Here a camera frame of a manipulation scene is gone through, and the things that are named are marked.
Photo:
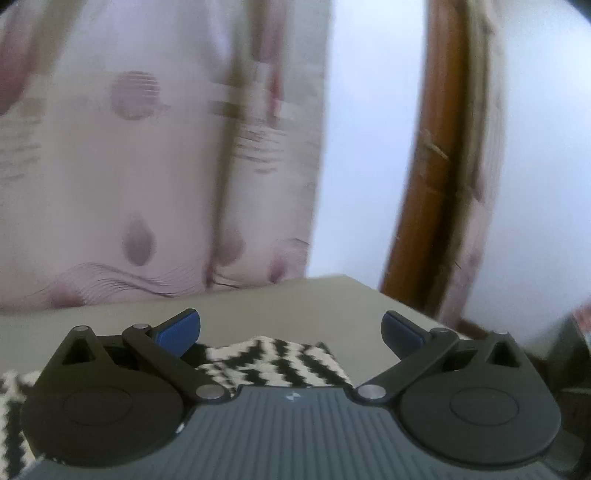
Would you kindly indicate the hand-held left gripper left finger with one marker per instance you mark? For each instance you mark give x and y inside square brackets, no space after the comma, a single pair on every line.
[178,331]

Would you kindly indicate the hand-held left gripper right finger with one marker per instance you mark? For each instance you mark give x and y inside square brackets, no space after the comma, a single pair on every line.
[402,333]

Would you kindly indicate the black white zigzag knit garment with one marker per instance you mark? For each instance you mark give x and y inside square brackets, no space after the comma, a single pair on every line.
[277,364]

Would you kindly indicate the pink patterned curtain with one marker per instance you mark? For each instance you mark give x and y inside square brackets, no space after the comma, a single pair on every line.
[138,161]

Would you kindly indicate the brown wooden door frame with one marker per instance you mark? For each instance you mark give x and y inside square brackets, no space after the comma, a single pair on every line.
[429,184]

